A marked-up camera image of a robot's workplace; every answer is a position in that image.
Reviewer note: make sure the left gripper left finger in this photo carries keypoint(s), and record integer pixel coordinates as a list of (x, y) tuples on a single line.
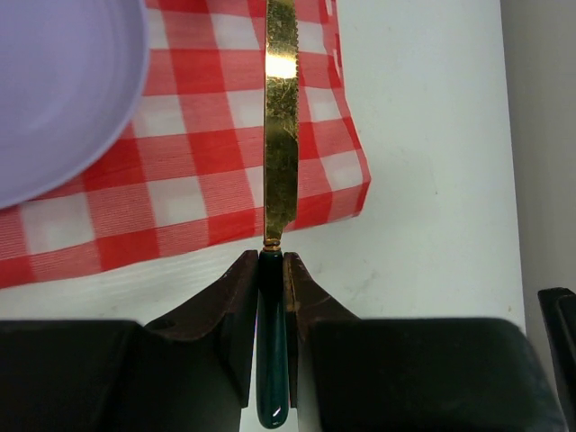
[(188, 370)]

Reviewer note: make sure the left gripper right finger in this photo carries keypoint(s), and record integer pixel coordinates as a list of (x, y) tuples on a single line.
[(447, 374)]

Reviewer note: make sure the red white checkered cloth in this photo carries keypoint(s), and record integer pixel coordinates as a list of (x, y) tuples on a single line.
[(187, 173)]

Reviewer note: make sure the purple plastic plate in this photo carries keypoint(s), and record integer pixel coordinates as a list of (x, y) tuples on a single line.
[(72, 74)]

